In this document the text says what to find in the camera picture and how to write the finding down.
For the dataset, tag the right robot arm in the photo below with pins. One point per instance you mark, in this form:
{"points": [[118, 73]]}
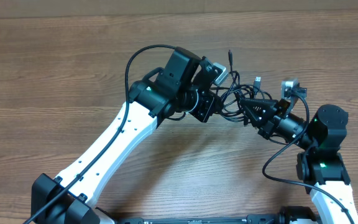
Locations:
{"points": [[320, 167]]}

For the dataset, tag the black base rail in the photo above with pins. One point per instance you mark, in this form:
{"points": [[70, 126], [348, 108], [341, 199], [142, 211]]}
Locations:
{"points": [[204, 220]]}

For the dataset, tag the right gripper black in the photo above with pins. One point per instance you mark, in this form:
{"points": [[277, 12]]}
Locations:
{"points": [[259, 118]]}

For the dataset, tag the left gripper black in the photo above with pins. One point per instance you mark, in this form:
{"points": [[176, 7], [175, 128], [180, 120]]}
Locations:
{"points": [[204, 113]]}

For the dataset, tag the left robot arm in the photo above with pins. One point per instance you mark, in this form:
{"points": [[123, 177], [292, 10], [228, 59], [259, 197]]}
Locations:
{"points": [[182, 86]]}

